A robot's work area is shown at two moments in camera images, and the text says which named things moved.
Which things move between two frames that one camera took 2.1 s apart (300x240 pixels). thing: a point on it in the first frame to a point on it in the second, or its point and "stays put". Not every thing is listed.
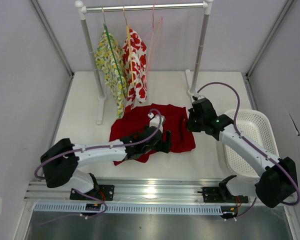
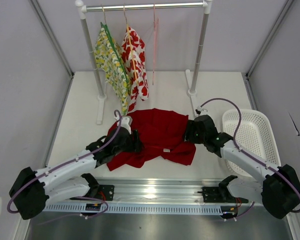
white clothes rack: [191, 89] stays put
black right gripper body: [195, 123] to [192, 134]
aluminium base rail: [142, 191] stays put
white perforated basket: [255, 125] stays put
